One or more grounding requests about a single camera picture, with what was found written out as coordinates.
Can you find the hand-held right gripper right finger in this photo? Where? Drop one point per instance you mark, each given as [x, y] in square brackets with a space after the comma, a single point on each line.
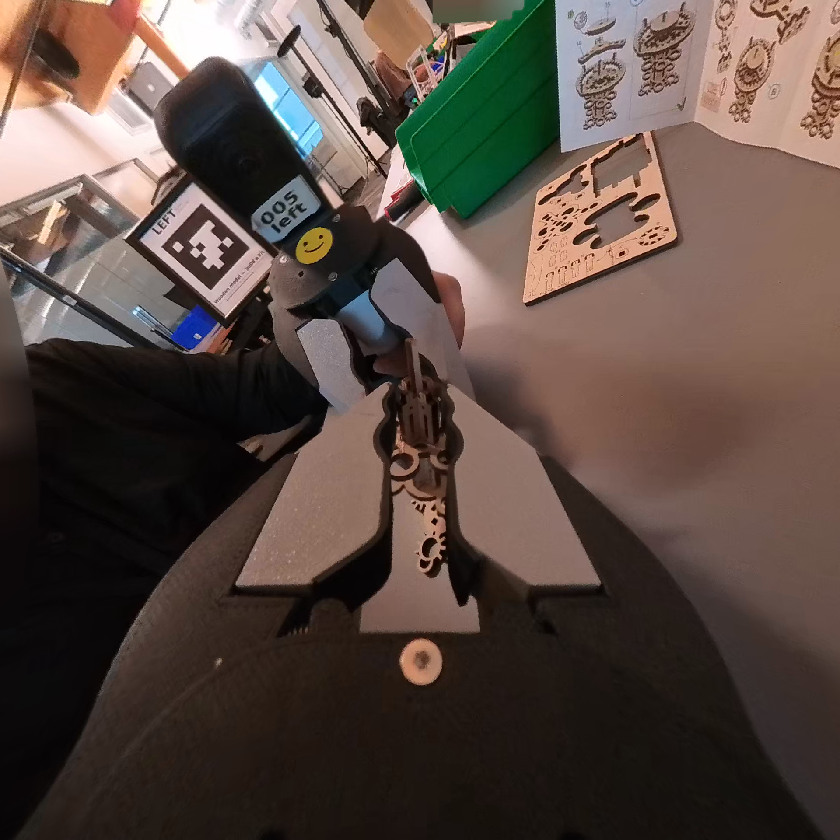
[518, 518]

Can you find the blue box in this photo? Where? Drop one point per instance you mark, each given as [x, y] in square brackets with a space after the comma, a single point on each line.
[193, 328]

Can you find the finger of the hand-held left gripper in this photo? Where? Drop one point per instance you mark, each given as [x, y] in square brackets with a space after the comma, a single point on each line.
[410, 302]
[328, 361]

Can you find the person's left forearm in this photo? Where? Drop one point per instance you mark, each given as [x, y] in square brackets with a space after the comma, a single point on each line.
[164, 394]

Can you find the light wooden chair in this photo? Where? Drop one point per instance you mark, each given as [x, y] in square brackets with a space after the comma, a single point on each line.
[397, 19]

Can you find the red and black tool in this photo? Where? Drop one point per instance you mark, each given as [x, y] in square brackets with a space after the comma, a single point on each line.
[403, 200]

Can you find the laser-cut wooden part sheet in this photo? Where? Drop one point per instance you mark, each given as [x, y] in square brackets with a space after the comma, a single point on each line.
[630, 259]

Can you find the folded assembly instruction leaflet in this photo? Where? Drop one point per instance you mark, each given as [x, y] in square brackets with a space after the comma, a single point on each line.
[695, 65]

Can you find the wooden table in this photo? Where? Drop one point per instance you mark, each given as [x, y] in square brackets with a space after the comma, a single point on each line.
[98, 39]

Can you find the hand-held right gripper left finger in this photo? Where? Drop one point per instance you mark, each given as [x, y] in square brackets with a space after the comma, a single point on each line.
[315, 518]

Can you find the black tripod stand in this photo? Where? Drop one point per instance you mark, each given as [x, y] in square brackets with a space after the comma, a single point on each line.
[348, 79]

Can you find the wooden gear model assembly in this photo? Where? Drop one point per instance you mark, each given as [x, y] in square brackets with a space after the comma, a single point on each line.
[420, 426]

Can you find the person's left hand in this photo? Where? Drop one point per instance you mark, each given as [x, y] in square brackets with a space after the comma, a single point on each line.
[454, 308]

